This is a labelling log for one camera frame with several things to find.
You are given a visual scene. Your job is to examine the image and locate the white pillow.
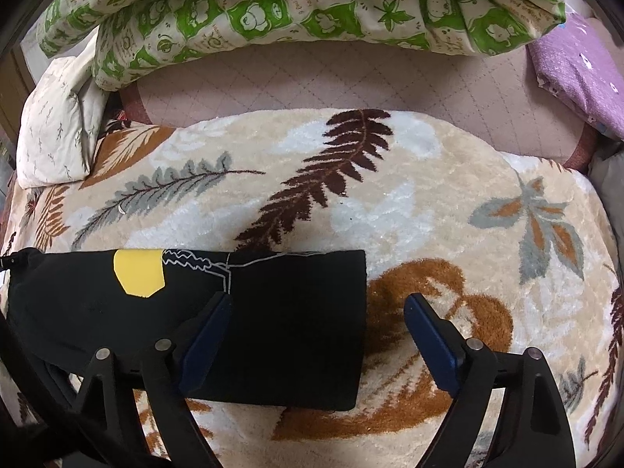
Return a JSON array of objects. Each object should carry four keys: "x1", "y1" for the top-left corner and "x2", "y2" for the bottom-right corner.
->
[{"x1": 16, "y1": 37, "x2": 109, "y2": 189}]

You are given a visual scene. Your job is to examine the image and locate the green white patterned quilt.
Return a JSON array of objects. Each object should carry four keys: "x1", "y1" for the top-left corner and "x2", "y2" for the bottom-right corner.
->
[{"x1": 37, "y1": 0, "x2": 566, "y2": 91}]

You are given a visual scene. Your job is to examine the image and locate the beige leaf pattern blanket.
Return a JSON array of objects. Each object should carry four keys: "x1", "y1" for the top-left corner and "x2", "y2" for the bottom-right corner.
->
[{"x1": 1, "y1": 109, "x2": 623, "y2": 467}]

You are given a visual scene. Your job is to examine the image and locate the black pants with yellow patch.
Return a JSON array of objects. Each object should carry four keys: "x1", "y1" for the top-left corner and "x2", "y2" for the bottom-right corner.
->
[{"x1": 1, "y1": 247, "x2": 367, "y2": 411}]

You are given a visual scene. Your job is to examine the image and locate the pink quilted bed sheet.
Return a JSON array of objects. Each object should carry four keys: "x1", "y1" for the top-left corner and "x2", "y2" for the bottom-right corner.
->
[{"x1": 119, "y1": 41, "x2": 599, "y2": 170}]

